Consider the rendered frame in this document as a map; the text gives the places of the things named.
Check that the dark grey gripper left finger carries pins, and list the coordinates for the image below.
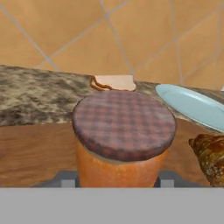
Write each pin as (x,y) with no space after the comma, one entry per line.
(67,178)

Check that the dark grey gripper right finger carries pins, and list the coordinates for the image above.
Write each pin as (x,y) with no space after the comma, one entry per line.
(167,178)

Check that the orange jam jar checkered lid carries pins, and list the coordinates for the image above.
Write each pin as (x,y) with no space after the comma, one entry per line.
(122,128)

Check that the wooden cutting board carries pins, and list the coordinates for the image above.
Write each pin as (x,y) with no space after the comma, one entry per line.
(35,151)

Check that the brown croissant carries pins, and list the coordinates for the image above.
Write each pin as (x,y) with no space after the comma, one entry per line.
(210,157)

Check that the light blue plate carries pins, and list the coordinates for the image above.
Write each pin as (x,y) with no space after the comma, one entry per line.
(195,106)

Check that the slice of white bread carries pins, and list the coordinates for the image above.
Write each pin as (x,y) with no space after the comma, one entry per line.
(116,82)

